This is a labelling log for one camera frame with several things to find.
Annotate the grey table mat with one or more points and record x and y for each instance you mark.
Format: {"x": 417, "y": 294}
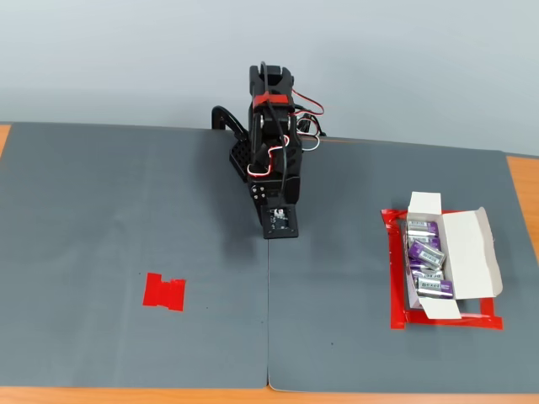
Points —
{"x": 337, "y": 273}
{"x": 105, "y": 189}

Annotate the red tape frame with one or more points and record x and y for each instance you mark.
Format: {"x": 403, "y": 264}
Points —
{"x": 396, "y": 294}

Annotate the white cardboard battery box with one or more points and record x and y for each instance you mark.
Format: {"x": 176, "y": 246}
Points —
{"x": 467, "y": 252}

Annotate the silver purple 9V battery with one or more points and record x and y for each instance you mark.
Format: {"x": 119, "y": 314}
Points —
{"x": 425, "y": 252}
{"x": 433, "y": 287}
{"x": 427, "y": 273}
{"x": 421, "y": 227}
{"x": 429, "y": 240}

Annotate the wrist camera board mount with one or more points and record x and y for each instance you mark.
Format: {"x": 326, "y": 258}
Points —
{"x": 281, "y": 223}

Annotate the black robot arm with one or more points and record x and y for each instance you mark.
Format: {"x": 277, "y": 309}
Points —
{"x": 295, "y": 160}

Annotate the black perforated bracket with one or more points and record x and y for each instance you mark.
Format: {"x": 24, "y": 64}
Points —
{"x": 238, "y": 160}

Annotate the red tape patch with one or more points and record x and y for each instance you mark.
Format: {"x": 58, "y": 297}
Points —
{"x": 164, "y": 292}

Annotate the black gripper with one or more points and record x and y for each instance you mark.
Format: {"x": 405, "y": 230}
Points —
{"x": 258, "y": 193}

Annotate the red tape band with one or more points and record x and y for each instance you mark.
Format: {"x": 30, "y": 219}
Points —
{"x": 273, "y": 100}

